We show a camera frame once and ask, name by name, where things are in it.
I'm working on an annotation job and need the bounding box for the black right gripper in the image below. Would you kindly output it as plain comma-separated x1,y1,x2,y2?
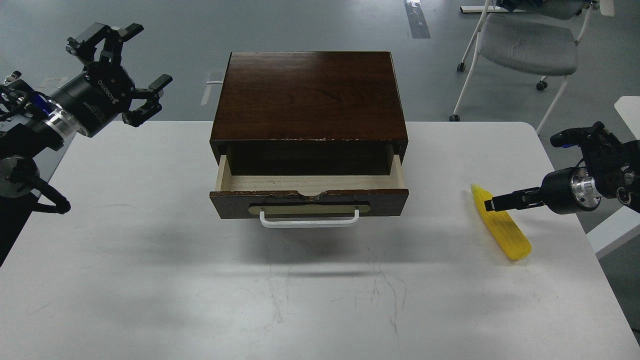
484,167,602,215

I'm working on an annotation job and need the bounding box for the grey white office chair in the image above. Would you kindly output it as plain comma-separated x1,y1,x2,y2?
449,0,615,133

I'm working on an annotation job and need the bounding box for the dark wooden drawer cabinet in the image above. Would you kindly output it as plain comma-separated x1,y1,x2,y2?
209,51,409,176

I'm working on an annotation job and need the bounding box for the wooden drawer with white handle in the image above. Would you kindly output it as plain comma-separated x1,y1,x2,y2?
209,155,410,229

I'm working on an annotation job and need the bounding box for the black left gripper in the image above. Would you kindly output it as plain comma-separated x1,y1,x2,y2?
50,22,173,138

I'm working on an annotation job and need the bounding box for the yellow corn cob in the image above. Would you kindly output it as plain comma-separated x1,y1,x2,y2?
470,184,532,261

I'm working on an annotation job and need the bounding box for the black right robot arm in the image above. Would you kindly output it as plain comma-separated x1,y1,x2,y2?
480,121,640,215

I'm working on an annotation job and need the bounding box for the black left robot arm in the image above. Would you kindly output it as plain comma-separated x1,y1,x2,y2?
1,22,173,214

